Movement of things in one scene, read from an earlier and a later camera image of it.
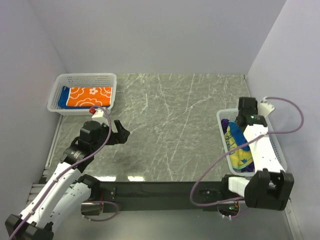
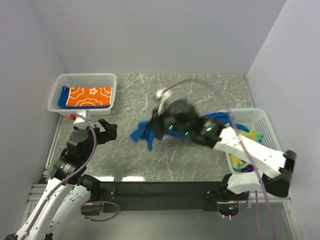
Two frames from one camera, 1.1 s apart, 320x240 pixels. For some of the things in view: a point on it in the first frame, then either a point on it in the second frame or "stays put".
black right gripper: (256, 114) → (156, 119)
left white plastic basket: (74, 94) stays put
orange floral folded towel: (90, 96) stays put
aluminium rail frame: (35, 188) stays put
